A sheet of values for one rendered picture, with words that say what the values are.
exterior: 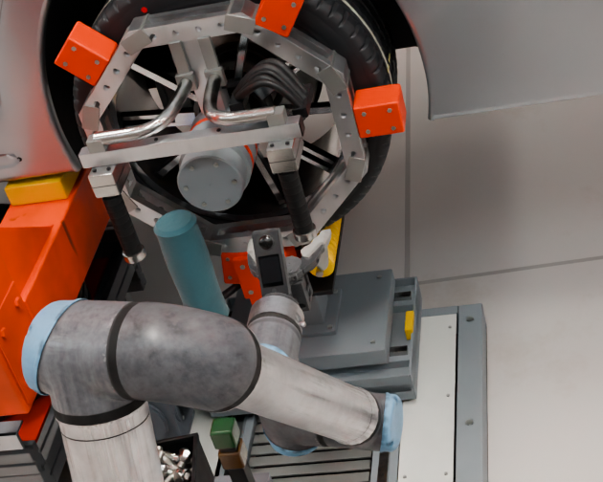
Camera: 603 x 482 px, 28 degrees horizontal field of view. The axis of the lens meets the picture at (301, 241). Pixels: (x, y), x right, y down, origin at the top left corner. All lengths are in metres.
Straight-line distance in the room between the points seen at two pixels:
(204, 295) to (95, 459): 1.04
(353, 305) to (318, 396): 1.27
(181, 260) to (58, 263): 0.33
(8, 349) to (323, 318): 0.81
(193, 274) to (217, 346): 1.06
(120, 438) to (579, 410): 1.57
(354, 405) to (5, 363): 0.86
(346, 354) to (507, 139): 1.25
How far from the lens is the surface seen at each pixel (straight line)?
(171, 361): 1.37
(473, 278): 3.25
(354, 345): 2.77
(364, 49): 2.35
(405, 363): 2.80
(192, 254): 2.41
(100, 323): 1.40
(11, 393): 2.42
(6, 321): 2.38
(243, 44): 2.39
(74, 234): 2.72
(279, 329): 1.88
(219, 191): 2.28
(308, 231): 2.21
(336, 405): 1.69
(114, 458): 1.47
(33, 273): 2.54
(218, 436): 2.03
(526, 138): 3.78
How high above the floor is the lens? 2.01
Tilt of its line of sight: 34 degrees down
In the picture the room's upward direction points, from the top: 17 degrees counter-clockwise
